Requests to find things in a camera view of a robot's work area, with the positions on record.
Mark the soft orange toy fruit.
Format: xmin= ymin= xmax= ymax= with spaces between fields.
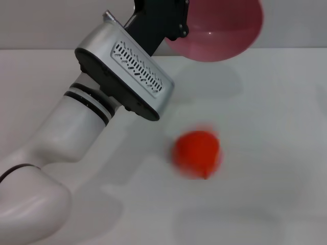
xmin=170 ymin=129 xmax=222 ymax=180

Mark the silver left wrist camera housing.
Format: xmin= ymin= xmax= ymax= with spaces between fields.
xmin=74 ymin=9 xmax=175 ymax=121

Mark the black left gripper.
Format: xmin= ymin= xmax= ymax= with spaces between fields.
xmin=124 ymin=0 xmax=190 ymax=57

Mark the pink plastic bowl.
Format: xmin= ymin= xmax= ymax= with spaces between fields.
xmin=165 ymin=0 xmax=264 ymax=63

